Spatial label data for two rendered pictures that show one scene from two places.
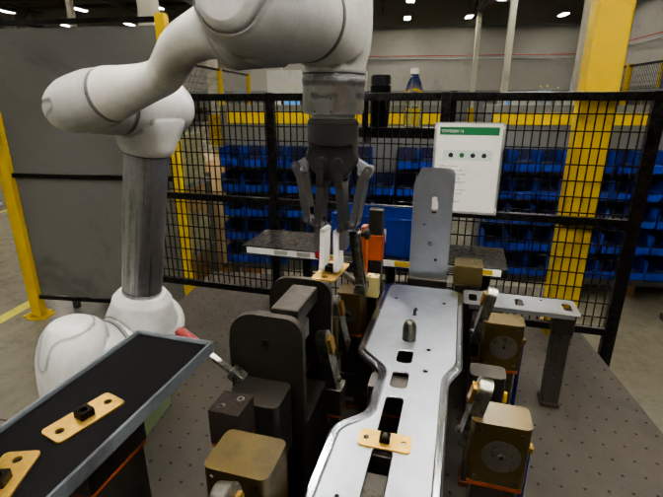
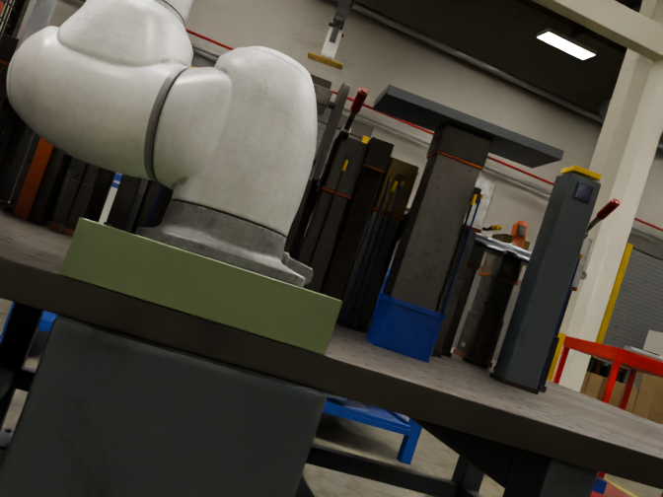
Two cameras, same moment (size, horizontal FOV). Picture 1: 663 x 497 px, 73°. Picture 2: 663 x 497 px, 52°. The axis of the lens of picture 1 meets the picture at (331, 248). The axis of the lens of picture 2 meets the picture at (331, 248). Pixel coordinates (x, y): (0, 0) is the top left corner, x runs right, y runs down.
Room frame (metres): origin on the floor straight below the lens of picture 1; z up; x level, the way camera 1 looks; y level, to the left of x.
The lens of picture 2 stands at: (1.15, 1.48, 0.78)
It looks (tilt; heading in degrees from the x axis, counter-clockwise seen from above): 3 degrees up; 247
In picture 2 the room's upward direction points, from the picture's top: 19 degrees clockwise
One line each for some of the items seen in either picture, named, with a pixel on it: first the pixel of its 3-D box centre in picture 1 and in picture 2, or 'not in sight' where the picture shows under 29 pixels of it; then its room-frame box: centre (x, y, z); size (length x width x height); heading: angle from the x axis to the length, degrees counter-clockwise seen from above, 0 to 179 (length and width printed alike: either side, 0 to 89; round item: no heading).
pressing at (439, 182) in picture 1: (431, 225); (42, 8); (1.28, -0.30, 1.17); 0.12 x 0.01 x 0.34; 74
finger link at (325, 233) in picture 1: (325, 248); (331, 43); (0.68, 0.01, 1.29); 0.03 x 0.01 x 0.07; 160
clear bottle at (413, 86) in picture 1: (413, 98); not in sight; (1.68, -0.29, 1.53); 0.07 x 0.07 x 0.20
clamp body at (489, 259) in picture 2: not in sight; (489, 299); (-0.04, -0.12, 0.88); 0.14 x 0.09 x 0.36; 74
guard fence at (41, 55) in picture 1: (93, 184); not in sight; (2.92, 1.57, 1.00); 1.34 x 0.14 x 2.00; 82
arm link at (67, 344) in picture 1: (78, 360); (248, 136); (0.94, 0.61, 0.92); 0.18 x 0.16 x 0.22; 154
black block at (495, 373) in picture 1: (486, 430); not in sight; (0.79, -0.34, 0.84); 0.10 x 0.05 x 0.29; 74
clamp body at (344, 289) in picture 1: (345, 347); (93, 155); (1.08, -0.04, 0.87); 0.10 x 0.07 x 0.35; 74
